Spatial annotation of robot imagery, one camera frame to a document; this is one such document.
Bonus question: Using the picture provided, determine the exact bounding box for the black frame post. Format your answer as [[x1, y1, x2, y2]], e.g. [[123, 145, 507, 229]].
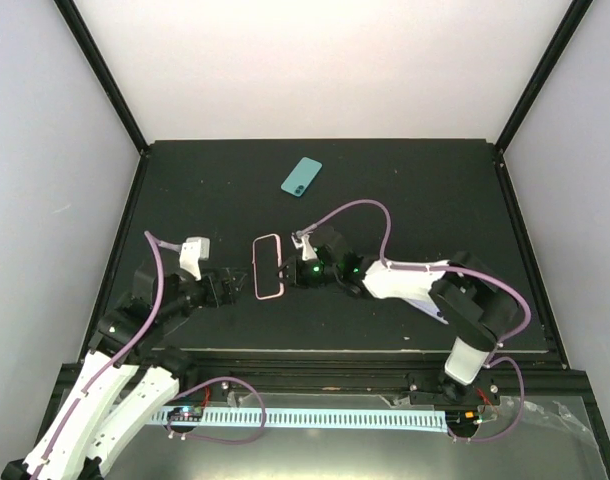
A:
[[54, 0, 149, 154], [494, 0, 593, 154]]

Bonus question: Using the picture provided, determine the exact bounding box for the left controller board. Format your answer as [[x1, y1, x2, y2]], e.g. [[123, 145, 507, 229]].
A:
[[167, 406, 203, 423]]

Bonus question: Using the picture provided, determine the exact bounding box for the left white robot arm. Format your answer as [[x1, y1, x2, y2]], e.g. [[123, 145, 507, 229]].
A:
[[1, 262, 245, 479]]

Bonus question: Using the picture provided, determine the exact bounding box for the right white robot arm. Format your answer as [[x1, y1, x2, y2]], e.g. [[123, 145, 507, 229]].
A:
[[277, 227, 531, 403]]

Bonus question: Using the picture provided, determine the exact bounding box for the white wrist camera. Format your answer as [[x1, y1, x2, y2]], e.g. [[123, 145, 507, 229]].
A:
[[291, 231, 318, 262], [179, 237, 210, 281]]

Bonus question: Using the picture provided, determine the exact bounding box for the controller board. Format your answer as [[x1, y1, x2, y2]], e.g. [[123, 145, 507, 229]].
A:
[[167, 406, 203, 423], [445, 411, 498, 426]]

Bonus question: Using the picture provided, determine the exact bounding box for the right controller board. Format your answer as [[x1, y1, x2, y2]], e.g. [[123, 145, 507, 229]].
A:
[[445, 411, 498, 426]]

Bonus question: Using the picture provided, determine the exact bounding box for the left black frame post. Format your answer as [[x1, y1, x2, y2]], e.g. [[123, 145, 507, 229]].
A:
[[54, 0, 149, 154]]

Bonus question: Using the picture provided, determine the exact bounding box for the white slotted cable duct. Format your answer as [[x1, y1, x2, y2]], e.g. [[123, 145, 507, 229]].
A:
[[147, 407, 448, 433]]

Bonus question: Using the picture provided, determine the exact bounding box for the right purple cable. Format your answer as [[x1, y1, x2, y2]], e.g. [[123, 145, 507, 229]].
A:
[[297, 199, 534, 371]]

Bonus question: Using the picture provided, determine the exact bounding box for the right black frame post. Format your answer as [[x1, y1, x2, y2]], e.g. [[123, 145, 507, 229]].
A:
[[494, 0, 593, 154]]

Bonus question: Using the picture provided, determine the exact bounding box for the lavender phone case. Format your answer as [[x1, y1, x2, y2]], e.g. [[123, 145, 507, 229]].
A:
[[404, 298, 449, 325]]

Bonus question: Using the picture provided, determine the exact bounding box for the teal phone case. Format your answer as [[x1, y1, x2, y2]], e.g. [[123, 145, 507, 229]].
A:
[[281, 157, 322, 198]]

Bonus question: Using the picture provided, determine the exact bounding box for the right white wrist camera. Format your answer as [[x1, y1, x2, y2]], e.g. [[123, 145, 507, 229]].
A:
[[291, 231, 318, 262]]

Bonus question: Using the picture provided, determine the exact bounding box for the pink phone case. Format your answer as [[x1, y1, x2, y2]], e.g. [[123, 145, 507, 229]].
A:
[[252, 232, 286, 301]]

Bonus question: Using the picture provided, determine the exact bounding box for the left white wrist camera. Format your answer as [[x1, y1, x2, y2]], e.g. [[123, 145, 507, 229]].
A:
[[179, 237, 210, 281]]

